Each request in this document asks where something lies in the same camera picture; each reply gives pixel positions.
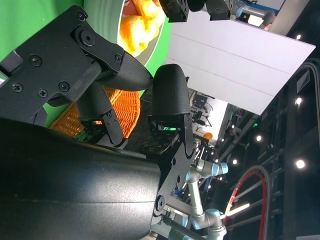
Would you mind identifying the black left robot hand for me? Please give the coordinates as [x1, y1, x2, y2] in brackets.
[159, 0, 232, 24]

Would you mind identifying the pale green ceramic bowl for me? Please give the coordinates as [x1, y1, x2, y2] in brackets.
[44, 0, 172, 108]

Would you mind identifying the white partition board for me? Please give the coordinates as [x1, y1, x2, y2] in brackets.
[164, 17, 317, 116]

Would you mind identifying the red black hoop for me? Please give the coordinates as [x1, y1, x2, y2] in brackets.
[222, 164, 275, 240]

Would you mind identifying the green table cloth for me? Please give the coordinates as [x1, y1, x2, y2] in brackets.
[0, 0, 173, 128]

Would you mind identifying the orange wicker basket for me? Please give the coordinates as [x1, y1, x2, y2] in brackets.
[48, 84, 141, 139]

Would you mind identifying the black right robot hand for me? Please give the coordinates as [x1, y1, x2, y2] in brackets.
[0, 4, 197, 240]

